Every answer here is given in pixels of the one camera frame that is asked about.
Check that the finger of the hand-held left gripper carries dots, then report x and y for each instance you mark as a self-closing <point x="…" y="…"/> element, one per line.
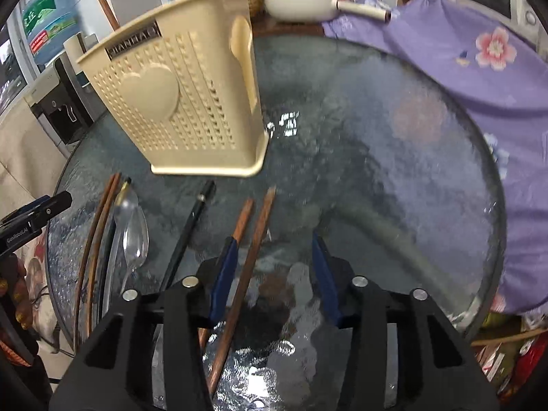
<point x="47" y="207"/>

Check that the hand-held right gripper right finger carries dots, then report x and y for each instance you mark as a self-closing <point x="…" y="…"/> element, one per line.
<point x="325" y="276"/>

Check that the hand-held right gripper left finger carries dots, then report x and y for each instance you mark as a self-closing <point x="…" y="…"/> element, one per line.
<point x="222" y="276"/>

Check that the brown wooden chopstick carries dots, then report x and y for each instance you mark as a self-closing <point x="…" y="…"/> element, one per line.
<point x="254" y="257"/>
<point x="92" y="248"/>
<point x="99" y="257"/>
<point x="244" y="220"/>

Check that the black chopstick with gold tip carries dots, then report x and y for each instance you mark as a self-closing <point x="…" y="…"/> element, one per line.
<point x="123" y="186"/>

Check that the metal spoon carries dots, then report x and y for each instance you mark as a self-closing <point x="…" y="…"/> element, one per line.
<point x="126" y="203"/>

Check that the clear plastic spoon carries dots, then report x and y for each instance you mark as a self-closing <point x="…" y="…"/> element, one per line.
<point x="136" y="239"/>

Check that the beige plastic utensil holder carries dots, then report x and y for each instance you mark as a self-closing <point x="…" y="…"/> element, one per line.
<point x="192" y="94"/>

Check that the person's left hand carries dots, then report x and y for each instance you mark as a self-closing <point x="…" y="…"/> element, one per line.
<point x="17" y="295"/>

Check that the printed cushion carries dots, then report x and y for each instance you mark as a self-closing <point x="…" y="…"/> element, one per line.
<point x="36" y="274"/>

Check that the water dispenser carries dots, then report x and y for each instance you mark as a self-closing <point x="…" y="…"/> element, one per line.
<point x="60" y="102"/>

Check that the window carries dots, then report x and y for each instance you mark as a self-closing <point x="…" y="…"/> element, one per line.
<point x="10" y="72"/>

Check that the blue water bottle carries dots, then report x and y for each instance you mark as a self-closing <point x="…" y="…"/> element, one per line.
<point x="49" y="21"/>

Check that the wooden stick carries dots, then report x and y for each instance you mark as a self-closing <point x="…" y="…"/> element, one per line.
<point x="509" y="337"/>

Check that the red bag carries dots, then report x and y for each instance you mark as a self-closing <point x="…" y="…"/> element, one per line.
<point x="533" y="364"/>

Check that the purple floral cloth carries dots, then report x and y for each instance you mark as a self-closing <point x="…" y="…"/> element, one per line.
<point x="483" y="77"/>

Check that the white frying pan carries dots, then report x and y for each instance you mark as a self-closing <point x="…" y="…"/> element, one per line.
<point x="295" y="8"/>

